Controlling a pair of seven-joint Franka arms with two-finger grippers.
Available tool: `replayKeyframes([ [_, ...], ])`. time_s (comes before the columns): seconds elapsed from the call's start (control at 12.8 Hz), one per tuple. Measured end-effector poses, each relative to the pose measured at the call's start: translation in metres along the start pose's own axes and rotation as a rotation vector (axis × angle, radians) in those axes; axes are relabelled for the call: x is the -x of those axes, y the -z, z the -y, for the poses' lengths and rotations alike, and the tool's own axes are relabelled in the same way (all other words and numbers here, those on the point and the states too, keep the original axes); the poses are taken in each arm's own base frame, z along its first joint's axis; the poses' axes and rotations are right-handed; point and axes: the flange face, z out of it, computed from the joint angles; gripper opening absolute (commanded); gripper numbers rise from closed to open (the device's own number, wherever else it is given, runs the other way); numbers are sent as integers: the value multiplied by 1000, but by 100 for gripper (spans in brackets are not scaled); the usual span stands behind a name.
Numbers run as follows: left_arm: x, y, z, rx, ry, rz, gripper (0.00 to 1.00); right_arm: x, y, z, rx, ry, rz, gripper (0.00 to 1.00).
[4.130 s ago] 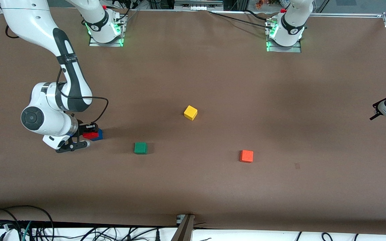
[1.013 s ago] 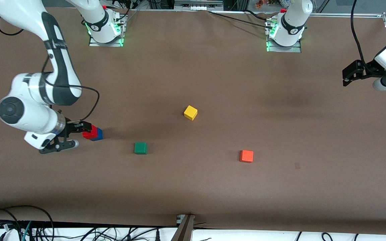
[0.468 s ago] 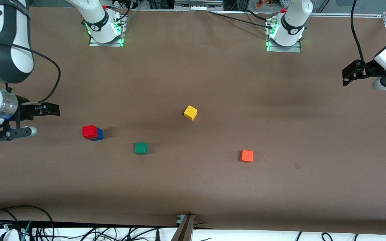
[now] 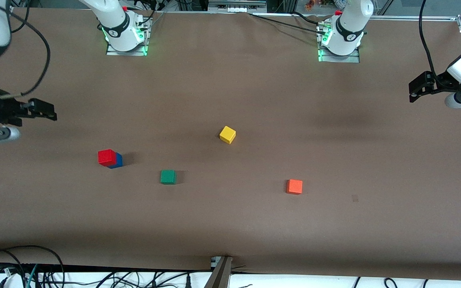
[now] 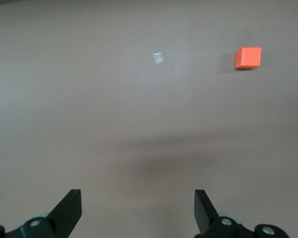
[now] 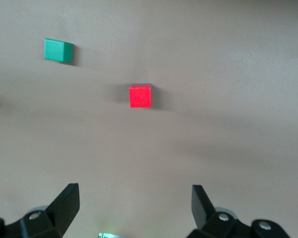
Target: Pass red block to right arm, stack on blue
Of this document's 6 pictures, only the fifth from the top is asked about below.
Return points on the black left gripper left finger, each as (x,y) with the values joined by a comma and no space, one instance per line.
(62,218)

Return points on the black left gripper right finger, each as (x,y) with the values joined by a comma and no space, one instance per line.
(206,218)

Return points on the brown table cover sheet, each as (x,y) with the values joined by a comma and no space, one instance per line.
(114,111)

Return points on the orange wooden cube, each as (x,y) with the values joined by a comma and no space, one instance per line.
(248,57)

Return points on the small clear tape piece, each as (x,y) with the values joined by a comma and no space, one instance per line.
(158,58)

